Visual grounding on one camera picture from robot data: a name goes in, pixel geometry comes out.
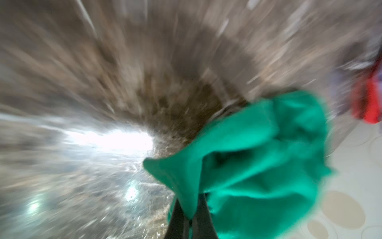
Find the green t-shirt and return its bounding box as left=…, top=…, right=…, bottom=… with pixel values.
left=143, top=91, right=331, bottom=239

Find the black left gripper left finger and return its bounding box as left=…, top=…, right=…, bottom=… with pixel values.
left=164, top=199, right=190, bottom=239

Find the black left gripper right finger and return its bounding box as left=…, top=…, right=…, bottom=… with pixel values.
left=192, top=194, right=218, bottom=239

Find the folded red t-shirt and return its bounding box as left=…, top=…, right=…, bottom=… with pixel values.
left=351, top=63, right=382, bottom=124

